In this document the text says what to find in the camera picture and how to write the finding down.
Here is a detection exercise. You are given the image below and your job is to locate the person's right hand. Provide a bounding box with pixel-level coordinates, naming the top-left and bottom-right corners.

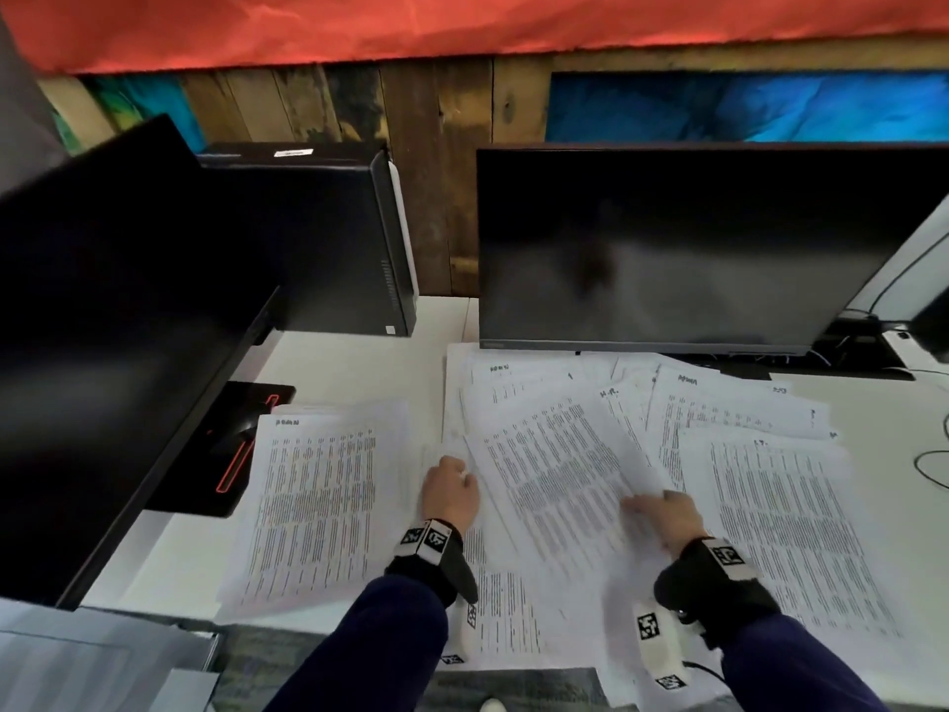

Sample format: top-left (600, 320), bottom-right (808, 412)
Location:
top-left (621, 489), bottom-right (707, 559)

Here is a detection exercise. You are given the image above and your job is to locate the person's left hand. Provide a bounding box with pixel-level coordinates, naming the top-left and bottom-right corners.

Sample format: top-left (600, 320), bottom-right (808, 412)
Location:
top-left (420, 455), bottom-right (481, 535)

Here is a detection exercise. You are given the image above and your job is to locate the pile of printed papers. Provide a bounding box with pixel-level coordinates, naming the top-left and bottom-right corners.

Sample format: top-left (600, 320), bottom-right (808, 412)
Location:
top-left (420, 341), bottom-right (928, 709)

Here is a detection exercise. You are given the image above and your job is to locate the sorted stack of printed sheets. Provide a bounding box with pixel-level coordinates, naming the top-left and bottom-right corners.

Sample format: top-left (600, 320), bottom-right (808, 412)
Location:
top-left (216, 398), bottom-right (413, 625)

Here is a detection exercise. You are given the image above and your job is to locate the person's right forearm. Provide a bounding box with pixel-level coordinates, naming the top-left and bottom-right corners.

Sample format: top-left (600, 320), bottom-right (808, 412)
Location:
top-left (720, 613), bottom-right (891, 712)

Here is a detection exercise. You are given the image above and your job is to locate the person's left forearm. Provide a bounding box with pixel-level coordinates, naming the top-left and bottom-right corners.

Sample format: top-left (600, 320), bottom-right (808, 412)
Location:
top-left (263, 574), bottom-right (450, 712)

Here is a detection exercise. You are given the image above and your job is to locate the white table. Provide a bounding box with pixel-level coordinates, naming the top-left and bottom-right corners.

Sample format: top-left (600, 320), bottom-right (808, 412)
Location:
top-left (81, 294), bottom-right (949, 712)

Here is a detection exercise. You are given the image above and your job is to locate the black computer monitor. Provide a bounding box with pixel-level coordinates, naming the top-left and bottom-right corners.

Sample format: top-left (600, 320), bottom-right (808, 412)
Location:
top-left (475, 142), bottom-right (949, 358)
top-left (0, 114), bottom-right (298, 610)

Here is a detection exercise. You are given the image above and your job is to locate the wooden plank partition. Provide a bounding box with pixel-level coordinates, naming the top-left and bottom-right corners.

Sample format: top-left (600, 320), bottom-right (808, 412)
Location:
top-left (33, 33), bottom-right (949, 299)

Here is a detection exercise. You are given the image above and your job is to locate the blue cloth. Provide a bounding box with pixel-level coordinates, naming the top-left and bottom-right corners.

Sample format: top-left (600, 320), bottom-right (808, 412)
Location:
top-left (546, 65), bottom-right (949, 145)

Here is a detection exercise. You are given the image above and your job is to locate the red-orange cloth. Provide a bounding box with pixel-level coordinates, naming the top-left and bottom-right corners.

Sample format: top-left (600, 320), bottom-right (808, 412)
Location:
top-left (0, 0), bottom-right (949, 75)

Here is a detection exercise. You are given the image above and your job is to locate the teal green cloth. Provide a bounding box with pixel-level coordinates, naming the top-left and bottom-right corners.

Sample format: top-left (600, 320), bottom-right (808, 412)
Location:
top-left (43, 71), bottom-right (208, 156)

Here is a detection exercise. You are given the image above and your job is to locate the grey fabric panel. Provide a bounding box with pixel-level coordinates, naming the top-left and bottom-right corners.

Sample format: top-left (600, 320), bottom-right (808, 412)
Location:
top-left (0, 14), bottom-right (72, 198)

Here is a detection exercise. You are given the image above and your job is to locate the black marker wrist strap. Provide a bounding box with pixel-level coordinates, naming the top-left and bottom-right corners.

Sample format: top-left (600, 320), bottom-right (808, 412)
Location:
top-left (653, 537), bottom-right (781, 650)
top-left (384, 518), bottom-right (479, 609)

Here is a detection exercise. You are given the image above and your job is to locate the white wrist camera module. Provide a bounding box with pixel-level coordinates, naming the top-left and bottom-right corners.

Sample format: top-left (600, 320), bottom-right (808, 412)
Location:
top-left (631, 599), bottom-right (689, 692)
top-left (441, 601), bottom-right (479, 667)

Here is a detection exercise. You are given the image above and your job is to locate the thin black cable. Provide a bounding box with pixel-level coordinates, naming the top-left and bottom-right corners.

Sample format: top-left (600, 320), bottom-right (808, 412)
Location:
top-left (912, 414), bottom-right (949, 490)

